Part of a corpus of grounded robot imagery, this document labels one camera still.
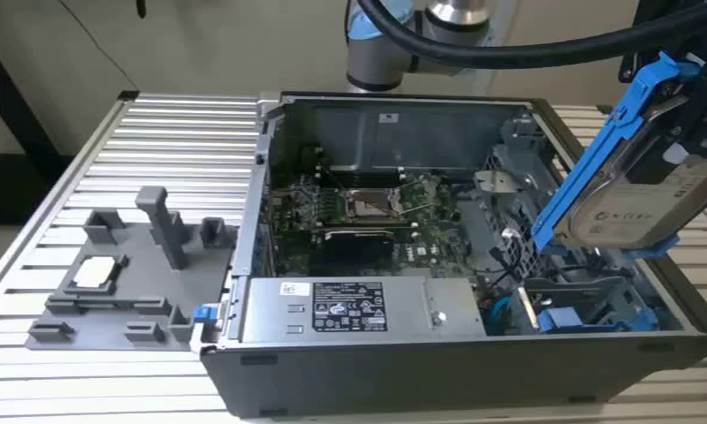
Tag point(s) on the grey parts rack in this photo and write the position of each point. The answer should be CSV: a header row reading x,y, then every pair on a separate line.
x,y
124,318

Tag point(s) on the small black hanging object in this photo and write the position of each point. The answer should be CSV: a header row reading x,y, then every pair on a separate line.
x,y
141,9

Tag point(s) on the silver CPU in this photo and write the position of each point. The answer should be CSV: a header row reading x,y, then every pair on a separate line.
x,y
96,271

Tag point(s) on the green motherboard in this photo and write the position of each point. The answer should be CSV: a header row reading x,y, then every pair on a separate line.
x,y
436,247

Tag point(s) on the dark grey PC case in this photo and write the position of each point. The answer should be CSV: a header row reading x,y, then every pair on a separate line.
x,y
388,380

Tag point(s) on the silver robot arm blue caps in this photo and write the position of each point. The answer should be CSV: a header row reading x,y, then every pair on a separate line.
x,y
376,66

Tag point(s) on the black graphics card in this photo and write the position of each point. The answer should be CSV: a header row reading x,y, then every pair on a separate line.
x,y
353,252

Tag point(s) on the blue case latch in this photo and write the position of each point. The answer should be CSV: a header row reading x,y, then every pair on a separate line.
x,y
204,314

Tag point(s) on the black stand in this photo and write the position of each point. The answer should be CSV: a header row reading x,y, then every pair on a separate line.
x,y
12,176

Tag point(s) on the perforated metal disk bay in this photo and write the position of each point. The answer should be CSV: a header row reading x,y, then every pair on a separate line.
x,y
521,212

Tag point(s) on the silver metal bracket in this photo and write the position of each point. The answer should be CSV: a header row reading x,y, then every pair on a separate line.
x,y
495,181

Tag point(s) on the CPU socket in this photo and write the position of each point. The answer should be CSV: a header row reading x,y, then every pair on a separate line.
x,y
369,205

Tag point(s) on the locking lever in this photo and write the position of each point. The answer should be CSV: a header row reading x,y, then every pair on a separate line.
x,y
336,179

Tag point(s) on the silver power supply with label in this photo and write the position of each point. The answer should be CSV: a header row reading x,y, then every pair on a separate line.
x,y
407,309

